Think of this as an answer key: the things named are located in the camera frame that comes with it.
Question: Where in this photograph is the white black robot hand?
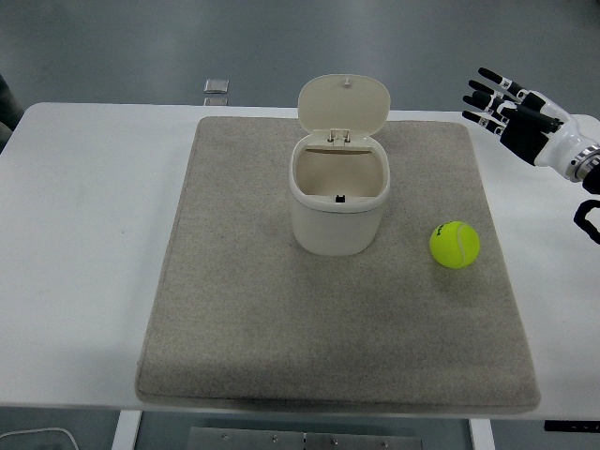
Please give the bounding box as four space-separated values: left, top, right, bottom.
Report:
461 67 600 180

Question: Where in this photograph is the yellow tennis ball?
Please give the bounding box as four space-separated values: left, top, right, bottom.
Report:
428 219 481 269

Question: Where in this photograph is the cream bin with flip lid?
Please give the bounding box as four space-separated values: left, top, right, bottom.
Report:
289 73 392 257

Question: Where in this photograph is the black table control panel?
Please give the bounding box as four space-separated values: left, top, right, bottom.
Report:
543 420 600 432

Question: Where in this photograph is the white table leg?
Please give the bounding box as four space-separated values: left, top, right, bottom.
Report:
468 417 494 450
112 410 142 450

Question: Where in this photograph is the beige felt mat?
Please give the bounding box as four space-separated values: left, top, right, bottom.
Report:
134 115 541 414

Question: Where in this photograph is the grey metal plate with screws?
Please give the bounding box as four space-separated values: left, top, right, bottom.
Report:
188 426 424 450

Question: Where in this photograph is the white cable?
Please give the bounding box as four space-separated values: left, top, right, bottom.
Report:
0 426 80 450

